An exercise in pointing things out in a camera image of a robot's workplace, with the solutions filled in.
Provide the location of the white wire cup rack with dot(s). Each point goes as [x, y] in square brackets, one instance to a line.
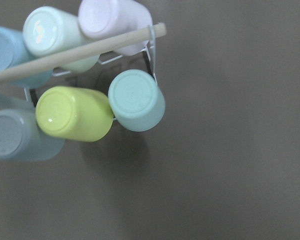
[82, 52]

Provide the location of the grey cup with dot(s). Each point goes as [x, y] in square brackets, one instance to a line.
[22, 140]

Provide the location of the cream cup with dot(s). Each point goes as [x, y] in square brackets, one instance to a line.
[48, 30]

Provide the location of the blue cup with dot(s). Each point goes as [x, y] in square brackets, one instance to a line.
[13, 52]

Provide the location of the green cup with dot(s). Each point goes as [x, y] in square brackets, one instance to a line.
[136, 100]

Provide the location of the pink cup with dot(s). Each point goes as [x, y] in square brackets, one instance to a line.
[102, 19]

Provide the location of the yellow cup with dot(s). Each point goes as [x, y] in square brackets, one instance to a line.
[74, 113]

